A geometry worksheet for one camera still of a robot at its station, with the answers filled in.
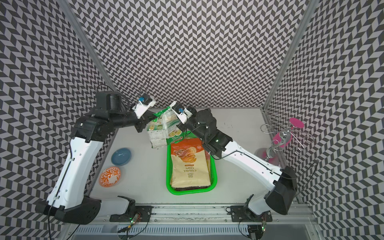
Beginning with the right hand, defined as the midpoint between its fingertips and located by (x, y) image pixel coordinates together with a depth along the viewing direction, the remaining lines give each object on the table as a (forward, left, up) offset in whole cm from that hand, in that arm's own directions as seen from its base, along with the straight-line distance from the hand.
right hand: (175, 110), depth 65 cm
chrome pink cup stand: (-4, -50, -11) cm, 51 cm away
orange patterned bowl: (-16, +40, -36) cm, 56 cm away
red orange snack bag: (-13, -5, -29) cm, 33 cm away
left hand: (-3, +9, -1) cm, 9 cm away
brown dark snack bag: (-23, -6, -33) cm, 41 cm away
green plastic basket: (-19, -17, -32) cm, 41 cm away
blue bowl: (-4, +38, -35) cm, 52 cm away
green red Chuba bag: (-5, +6, -8) cm, 12 cm away
